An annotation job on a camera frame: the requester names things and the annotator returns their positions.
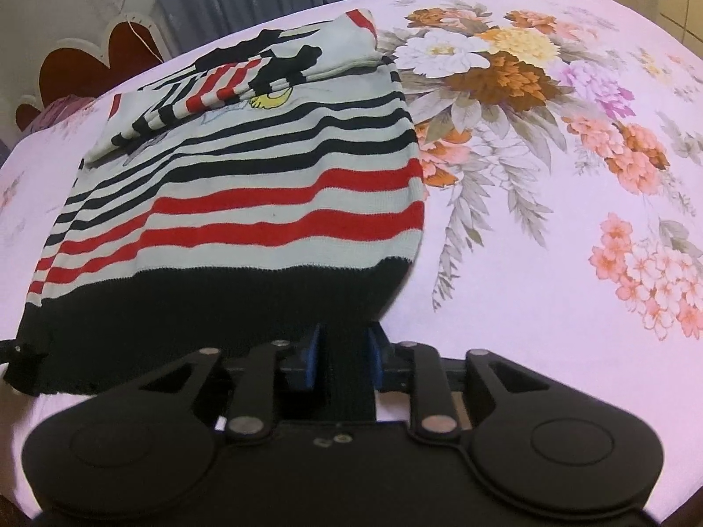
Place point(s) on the cream wardrobe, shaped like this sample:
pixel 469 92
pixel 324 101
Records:
pixel 683 19

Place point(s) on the striped knit children's sweater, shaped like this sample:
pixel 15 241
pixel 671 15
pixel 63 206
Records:
pixel 264 191

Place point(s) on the pink floral bed sheet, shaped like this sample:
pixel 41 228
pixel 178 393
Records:
pixel 561 151

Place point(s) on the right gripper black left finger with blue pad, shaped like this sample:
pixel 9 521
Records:
pixel 284 355

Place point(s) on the pink pillow left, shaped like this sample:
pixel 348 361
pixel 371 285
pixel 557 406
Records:
pixel 57 111

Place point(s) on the red heart-shaped headboard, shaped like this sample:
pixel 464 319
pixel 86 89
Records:
pixel 131 45

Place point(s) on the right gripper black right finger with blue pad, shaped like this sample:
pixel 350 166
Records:
pixel 392 365

